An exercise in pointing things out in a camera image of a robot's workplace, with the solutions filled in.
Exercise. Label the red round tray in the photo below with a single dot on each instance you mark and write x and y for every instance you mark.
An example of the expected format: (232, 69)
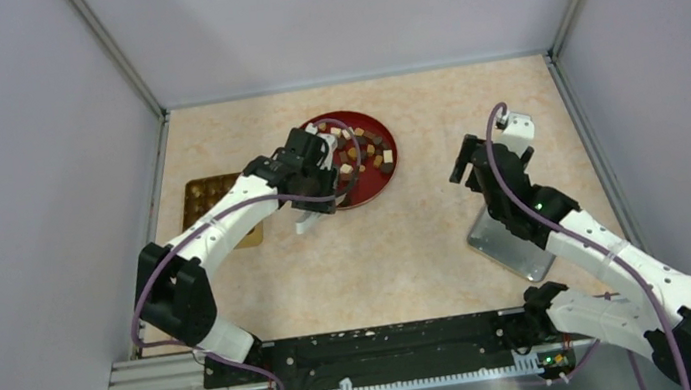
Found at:
(371, 137)

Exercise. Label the silver box lid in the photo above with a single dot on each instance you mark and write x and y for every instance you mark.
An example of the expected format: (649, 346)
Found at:
(491, 239)

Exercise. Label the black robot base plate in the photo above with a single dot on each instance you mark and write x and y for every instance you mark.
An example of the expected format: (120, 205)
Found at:
(405, 352)

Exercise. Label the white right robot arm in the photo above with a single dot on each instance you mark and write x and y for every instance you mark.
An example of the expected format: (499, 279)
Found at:
(652, 317)

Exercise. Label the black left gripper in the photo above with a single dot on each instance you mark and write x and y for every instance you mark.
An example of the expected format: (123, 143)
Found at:
(328, 176)

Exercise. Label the tan ridged chocolate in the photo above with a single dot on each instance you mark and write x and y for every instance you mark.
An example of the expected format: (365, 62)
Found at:
(377, 161)

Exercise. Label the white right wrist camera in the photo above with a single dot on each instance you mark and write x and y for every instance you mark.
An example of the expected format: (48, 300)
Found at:
(517, 132)

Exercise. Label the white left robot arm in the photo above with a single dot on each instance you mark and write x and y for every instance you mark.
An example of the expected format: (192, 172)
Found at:
(174, 292)

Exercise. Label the steel serving tongs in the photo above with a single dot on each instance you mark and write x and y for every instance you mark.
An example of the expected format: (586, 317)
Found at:
(306, 221)

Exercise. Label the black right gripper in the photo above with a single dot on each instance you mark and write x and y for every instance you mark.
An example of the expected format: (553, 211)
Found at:
(470, 142)

